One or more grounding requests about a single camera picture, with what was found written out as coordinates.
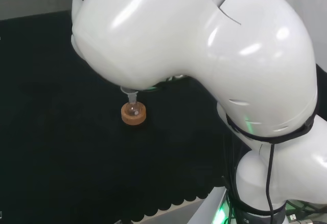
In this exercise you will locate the clear round-bottom flask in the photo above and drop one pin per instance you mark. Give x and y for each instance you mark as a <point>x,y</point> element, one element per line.
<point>132,109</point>

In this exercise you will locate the black bench cloth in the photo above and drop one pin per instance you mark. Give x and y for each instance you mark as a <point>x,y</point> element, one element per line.
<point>64,121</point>

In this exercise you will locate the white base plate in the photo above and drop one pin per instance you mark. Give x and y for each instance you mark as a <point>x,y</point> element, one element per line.
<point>189,206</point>

